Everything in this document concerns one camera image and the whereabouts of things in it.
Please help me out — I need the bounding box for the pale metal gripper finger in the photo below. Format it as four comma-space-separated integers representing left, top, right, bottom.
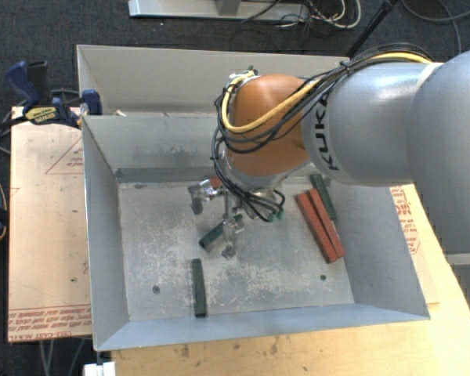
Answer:
221, 214, 245, 260
187, 179, 221, 216

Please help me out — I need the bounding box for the dark green flat block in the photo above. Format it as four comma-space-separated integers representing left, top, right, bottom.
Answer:
190, 258, 209, 319
198, 220, 226, 253
309, 173, 338, 223

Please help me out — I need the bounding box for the grey metal bin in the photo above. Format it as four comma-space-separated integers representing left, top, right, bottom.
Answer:
76, 44, 432, 353

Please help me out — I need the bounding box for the brown cardboard board, red print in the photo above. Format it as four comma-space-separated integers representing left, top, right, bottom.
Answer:
6, 106, 440, 344

